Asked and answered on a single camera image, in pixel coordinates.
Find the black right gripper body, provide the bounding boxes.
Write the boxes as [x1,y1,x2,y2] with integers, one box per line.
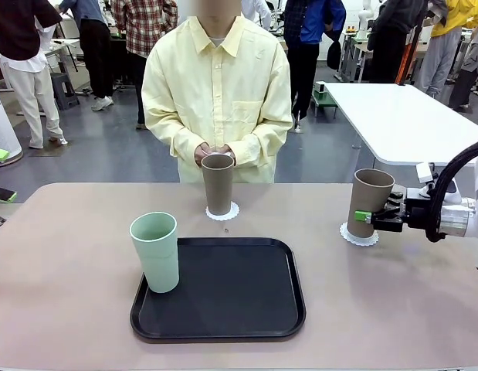
[401,187,442,232]

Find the light brown tall cup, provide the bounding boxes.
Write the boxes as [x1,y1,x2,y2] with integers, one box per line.
[346,168,396,237]

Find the dark brown tall cup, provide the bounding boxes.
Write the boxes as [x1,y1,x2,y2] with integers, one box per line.
[201,154,236,216]

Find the mint green tall cup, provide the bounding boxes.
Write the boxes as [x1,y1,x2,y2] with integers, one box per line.
[129,211,181,294]

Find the person's left forearm yellow sleeve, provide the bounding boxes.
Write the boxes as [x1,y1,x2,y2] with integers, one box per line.
[230,121,293,168]

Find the person's right forearm yellow sleeve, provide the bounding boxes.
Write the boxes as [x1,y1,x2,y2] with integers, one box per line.
[145,123,203,160]

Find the person's left hand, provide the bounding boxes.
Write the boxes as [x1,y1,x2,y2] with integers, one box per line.
[219,143,238,166]

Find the person's right hand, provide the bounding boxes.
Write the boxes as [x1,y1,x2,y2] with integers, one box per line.
[194,142,215,165]

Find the large white table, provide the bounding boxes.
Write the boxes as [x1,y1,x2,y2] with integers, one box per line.
[323,81,478,168]

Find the green topped low bench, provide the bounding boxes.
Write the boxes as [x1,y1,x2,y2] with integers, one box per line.
[311,92,339,119]

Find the orange and black pole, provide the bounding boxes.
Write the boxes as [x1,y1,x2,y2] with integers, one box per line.
[395,22,423,86]

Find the person in grey black clothes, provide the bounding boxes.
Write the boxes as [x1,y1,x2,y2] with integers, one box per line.
[449,38,478,111]

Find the person yellow jacket grey trousers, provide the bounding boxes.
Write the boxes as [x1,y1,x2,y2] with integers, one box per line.
[414,0,478,97]

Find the black hanging bag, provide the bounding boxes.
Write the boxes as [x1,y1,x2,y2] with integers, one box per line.
[326,38,342,71]

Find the person in black jacket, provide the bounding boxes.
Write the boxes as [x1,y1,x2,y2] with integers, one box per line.
[368,0,448,85]

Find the black plastic serving tray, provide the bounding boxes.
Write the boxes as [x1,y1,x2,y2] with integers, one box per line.
[129,237,307,344]

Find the person in blue jacket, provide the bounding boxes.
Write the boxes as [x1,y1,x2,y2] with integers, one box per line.
[283,0,347,132]

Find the person in yellow shirt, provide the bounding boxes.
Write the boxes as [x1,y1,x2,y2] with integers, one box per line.
[141,15,294,185]

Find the person in plaid shirt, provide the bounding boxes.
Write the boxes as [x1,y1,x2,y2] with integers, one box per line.
[110,0,178,131]

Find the person navy top black trousers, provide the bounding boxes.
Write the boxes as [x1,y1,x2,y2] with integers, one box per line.
[59,0,116,113]

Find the grey plastic step stool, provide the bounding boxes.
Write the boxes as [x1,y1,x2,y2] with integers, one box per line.
[51,72,80,111]

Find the person dark top white trousers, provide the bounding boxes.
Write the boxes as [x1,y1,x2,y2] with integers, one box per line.
[0,0,69,150]

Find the black braided cable sleeve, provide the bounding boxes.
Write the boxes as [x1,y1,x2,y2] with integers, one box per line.
[425,137,478,243]

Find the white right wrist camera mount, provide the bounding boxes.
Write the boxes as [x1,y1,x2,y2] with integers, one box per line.
[415,162,437,185]

